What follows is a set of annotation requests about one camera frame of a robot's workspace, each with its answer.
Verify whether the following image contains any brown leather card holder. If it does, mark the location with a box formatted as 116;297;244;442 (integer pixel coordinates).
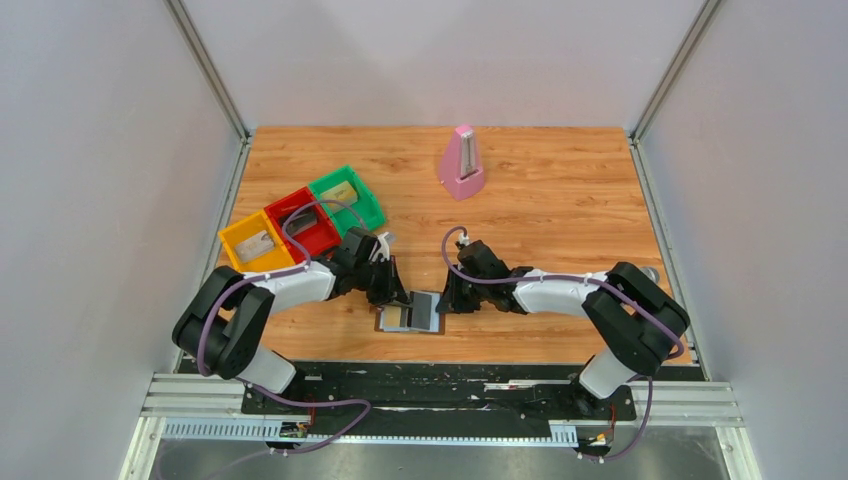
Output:
374;290;445;335

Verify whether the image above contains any black card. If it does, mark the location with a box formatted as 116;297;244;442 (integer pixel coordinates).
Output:
279;209;318;237
409;291;435;331

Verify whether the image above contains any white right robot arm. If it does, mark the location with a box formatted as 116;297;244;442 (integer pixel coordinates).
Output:
436;240;691;399

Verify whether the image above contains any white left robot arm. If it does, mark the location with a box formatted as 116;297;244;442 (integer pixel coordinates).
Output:
172;227;410;394

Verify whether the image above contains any gold striped card in holder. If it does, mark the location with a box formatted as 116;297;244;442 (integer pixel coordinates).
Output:
381;306;409;331

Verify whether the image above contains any gold card in green bin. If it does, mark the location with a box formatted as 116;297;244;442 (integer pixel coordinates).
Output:
320;181;359;213

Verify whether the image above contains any silver card in yellow bin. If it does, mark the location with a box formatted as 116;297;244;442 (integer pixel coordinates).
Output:
234;230;275;263

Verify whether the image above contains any green plastic bin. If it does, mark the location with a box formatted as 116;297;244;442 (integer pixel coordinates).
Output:
308;165;386;237

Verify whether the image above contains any red plastic bin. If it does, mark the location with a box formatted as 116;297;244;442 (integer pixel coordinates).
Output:
264;187;341;263

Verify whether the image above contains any pink metronome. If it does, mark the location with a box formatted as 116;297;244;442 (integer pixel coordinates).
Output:
437;124;485;201

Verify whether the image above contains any yellow plastic bin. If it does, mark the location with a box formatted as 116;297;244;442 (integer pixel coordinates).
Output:
218;210;295;272

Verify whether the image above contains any black microphone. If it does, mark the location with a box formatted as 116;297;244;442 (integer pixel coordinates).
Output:
640;266;661;284

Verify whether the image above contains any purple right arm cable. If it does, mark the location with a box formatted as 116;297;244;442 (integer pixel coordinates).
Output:
441;225;686;463

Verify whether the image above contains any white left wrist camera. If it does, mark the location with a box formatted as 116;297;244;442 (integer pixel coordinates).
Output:
372;231;396;262

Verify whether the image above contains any black mounting rail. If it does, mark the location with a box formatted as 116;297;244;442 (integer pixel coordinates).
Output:
142;360;637;448

